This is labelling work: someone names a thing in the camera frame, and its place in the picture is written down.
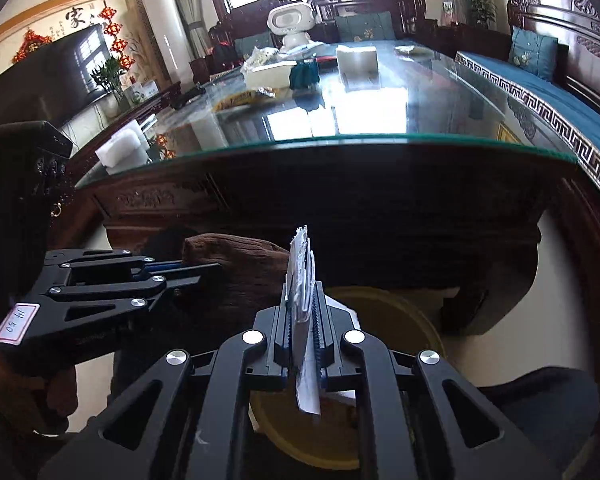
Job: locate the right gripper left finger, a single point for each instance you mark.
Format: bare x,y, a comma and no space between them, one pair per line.
186,417

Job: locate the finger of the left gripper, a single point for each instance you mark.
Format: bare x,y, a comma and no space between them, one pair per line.
120,261
82,282

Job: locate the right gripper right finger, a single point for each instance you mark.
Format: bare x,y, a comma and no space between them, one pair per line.
418,417

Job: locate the white paper scrap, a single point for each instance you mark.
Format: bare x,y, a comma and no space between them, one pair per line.
301,300

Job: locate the yellow snack wrapper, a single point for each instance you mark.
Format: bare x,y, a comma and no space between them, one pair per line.
245,98

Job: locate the teal wrapper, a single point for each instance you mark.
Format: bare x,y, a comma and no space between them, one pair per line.
304,75

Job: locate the yellow round trash bin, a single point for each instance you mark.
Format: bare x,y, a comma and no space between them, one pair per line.
374,437

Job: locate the white foam packaging piece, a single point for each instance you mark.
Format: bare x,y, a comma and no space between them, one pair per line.
126,142

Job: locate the black flat television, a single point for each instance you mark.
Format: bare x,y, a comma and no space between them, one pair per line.
54,83

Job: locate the green potted plant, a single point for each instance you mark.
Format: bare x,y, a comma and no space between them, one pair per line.
107,75

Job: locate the red chinese knot decoration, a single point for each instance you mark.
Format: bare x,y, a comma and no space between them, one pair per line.
113,30

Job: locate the white crumpled plastic bag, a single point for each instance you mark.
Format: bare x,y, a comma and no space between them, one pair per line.
258,57

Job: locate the far sofa left pillow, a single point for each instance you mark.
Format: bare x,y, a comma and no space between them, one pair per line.
245,46

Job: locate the white standing air conditioner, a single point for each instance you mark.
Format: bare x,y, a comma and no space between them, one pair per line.
165,23

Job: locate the far wooden sofa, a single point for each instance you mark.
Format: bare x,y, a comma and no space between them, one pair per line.
406,19

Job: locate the white toy robot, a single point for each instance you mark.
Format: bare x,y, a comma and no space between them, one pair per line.
292,22

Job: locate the white foam block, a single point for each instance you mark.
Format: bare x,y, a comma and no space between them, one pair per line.
357,61

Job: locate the long wooden sofa blue cushion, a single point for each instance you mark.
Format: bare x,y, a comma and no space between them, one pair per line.
569,100

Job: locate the far sofa teal pillow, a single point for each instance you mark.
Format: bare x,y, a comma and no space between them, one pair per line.
365,27

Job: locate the small white tissue pack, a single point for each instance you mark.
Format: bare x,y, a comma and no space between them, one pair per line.
411,51

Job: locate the teal embroidered pillow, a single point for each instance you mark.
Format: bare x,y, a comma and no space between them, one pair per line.
534,53

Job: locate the corner potted plant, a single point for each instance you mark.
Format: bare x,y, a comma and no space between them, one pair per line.
483,12

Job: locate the black camera mount box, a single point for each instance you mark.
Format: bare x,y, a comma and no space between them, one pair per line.
33,157

